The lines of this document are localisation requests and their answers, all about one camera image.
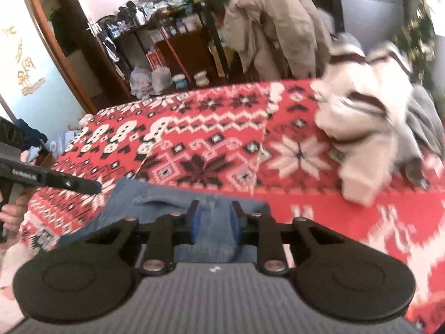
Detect red-handled broom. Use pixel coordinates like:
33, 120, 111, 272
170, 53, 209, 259
158, 24, 192, 80

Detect brown wooden dresser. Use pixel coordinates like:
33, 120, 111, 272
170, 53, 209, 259
155, 30, 224, 81

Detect plain white plastic bag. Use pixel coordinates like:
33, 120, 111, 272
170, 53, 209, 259
151, 66, 174, 93

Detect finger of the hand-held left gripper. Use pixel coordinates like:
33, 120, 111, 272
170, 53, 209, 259
46, 170, 103, 195

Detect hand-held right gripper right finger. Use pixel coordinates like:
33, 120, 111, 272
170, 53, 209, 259
230, 200, 344, 275

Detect grey cloth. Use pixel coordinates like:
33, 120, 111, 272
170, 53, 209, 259
393, 85, 445, 191

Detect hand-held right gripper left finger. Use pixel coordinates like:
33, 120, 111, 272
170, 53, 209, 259
84, 200, 203, 275

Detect white door with gold print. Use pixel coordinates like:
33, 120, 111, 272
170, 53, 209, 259
0, 0, 87, 141

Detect small decorated christmas tree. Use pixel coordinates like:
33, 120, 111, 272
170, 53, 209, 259
392, 0, 439, 88

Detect red printed blanket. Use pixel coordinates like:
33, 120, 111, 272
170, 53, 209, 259
19, 78, 445, 333

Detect red cardboard box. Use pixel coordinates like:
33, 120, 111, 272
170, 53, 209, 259
146, 49, 167, 70

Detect person's left hand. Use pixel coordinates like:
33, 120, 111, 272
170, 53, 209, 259
0, 190, 35, 248

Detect blue denim jeans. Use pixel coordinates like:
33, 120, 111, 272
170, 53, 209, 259
56, 177, 272, 264

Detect black frame table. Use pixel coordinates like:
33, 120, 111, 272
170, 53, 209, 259
115, 0, 244, 80

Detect white red-print plastic bag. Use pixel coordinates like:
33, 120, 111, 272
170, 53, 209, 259
130, 66, 154, 99

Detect white maroon-striped sweater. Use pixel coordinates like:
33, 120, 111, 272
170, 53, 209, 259
310, 33, 424, 205

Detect beige padded jacket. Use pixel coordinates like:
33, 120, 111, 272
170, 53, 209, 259
222, 0, 333, 80

